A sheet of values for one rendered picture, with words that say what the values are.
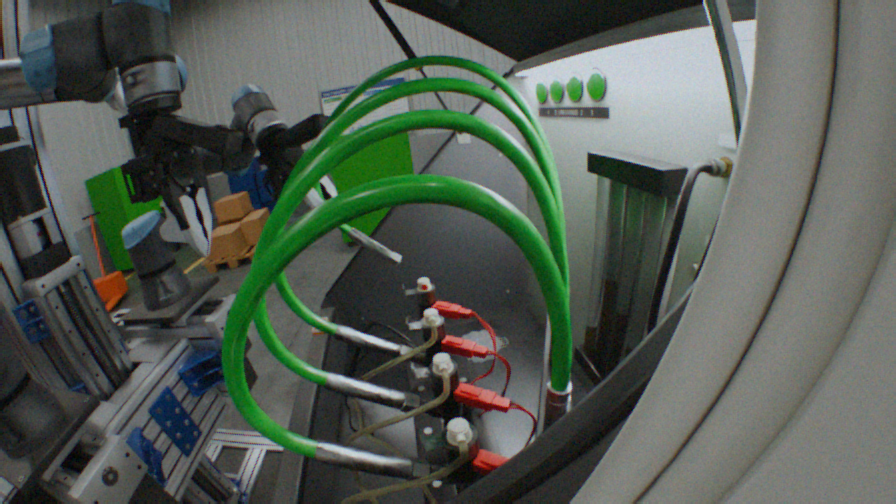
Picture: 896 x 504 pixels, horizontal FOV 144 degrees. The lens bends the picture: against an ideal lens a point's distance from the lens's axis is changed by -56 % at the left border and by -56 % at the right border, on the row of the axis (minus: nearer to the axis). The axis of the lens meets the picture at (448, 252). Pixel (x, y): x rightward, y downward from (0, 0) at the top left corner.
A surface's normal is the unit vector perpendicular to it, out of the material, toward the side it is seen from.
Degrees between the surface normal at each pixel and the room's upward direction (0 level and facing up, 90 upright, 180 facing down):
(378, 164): 90
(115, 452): 90
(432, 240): 90
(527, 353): 0
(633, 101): 90
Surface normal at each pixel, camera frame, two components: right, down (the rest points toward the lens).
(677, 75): -0.98, 0.17
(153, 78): 0.78, 0.17
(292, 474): -0.11, -0.91
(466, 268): 0.17, 0.38
